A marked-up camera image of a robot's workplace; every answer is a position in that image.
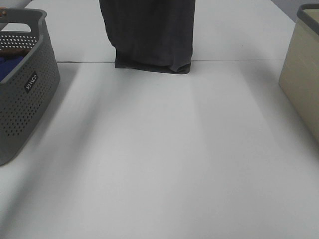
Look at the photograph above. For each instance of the grey perforated plastic basket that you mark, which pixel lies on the grey perforated plastic basket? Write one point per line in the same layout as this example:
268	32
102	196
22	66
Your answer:
27	90

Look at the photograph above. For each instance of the dark grey towel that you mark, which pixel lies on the dark grey towel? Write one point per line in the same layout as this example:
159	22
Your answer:
150	35

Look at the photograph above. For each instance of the blue microfibre cloth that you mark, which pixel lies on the blue microfibre cloth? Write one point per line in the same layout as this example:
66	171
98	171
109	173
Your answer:
7	64

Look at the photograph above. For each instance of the beige fabric storage box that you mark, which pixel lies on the beige fabric storage box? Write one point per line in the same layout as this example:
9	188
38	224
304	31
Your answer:
299	78

